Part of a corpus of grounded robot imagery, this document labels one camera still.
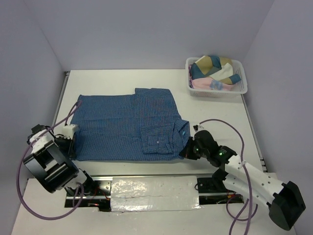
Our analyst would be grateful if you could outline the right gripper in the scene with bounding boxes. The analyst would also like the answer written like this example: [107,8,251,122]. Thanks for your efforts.
[179,136,209,160]

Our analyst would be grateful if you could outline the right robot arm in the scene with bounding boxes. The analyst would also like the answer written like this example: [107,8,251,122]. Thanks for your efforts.
[180,125,306,231]

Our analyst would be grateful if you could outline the silver foil tape panel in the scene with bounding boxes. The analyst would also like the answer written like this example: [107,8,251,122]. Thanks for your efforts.
[110,176,200,212]

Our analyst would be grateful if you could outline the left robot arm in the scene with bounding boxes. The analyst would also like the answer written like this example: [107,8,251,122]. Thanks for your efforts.
[23,124,97,196]

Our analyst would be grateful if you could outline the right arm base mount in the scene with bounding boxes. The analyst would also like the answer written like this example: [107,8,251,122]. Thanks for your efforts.
[194,169,244,205]

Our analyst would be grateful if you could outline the teal tan patterned shirt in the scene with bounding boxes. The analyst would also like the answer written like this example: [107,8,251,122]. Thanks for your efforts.
[189,56,241,85]

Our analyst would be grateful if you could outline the white plastic laundry basket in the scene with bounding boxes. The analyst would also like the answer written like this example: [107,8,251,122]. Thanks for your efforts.
[185,56,248,97]

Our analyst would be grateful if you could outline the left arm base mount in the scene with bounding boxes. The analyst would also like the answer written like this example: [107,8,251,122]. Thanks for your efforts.
[64,180,112,212]

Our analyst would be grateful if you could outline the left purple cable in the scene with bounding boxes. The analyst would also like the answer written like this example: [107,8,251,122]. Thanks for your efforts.
[16,100,85,220]

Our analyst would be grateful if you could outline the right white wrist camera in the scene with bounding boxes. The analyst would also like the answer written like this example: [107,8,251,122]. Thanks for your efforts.
[193,124,204,132]

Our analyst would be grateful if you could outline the blue checked long sleeve shirt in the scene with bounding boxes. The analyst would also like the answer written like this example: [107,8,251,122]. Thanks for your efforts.
[71,88,190,162]

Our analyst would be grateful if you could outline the pink shirt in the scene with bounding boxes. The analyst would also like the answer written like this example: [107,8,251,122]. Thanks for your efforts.
[190,63,241,91]

